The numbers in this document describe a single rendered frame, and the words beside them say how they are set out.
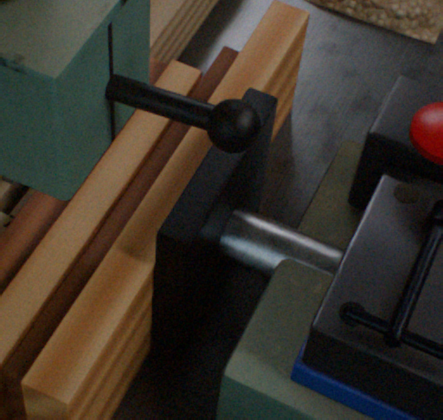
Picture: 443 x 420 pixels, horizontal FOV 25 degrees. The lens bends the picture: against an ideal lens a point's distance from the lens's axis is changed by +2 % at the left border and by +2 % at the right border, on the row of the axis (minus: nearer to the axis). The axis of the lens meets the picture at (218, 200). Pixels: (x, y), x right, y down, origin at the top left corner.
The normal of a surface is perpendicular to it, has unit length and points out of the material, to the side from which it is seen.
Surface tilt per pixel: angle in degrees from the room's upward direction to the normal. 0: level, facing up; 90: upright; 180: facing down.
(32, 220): 0
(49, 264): 0
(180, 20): 90
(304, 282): 0
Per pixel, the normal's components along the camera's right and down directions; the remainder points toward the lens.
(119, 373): 0.90, 0.37
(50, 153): -0.42, 0.70
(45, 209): 0.07, -0.60
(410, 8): 0.01, -0.22
